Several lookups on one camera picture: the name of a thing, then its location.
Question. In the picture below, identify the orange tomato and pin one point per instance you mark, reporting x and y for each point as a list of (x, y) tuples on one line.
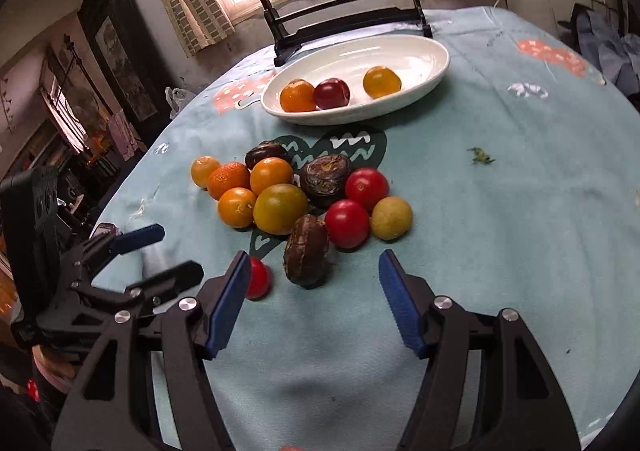
[(271, 175), (204, 170), (236, 207)]

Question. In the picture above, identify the white oval plate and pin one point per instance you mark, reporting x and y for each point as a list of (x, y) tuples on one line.
[(350, 56)]

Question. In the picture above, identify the dark brown water chestnut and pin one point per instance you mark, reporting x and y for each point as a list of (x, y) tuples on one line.
[(306, 251), (267, 153)]

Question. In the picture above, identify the dark red plum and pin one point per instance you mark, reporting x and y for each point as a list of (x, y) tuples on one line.
[(331, 93)]

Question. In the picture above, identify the white plastic bag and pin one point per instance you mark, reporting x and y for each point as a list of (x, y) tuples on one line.
[(177, 98)]

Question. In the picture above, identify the teal printed tablecloth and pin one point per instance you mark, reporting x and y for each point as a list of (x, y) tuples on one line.
[(500, 231)]

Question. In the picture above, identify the large yellow-green tomato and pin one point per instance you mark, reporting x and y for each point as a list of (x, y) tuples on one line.
[(280, 209)]

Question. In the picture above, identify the large dark water chestnut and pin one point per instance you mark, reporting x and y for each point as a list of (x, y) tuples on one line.
[(325, 178)]

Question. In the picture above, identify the green leaf scrap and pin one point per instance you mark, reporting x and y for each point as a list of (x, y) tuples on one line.
[(481, 156)]

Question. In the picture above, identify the dark wooden cabinet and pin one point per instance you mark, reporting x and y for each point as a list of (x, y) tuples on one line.
[(120, 41)]

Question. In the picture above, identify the small red tomato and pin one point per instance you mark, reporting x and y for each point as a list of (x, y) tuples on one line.
[(259, 277)]

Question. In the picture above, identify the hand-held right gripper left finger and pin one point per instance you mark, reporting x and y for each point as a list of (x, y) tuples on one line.
[(227, 303)]

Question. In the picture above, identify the red-cased smartphone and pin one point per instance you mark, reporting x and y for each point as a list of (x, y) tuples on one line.
[(102, 229)]

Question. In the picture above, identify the pale yellow plum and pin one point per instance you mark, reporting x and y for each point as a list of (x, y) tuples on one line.
[(391, 218)]

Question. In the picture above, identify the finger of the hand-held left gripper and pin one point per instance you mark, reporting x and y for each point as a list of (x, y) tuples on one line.
[(170, 278), (140, 236)]

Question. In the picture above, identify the orange tangerine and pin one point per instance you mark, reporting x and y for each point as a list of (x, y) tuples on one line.
[(297, 96), (227, 178)]

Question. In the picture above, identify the blue clothes pile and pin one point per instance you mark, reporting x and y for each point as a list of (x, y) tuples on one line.
[(607, 51)]

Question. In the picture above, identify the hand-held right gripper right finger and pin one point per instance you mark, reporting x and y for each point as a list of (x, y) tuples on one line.
[(400, 303)]

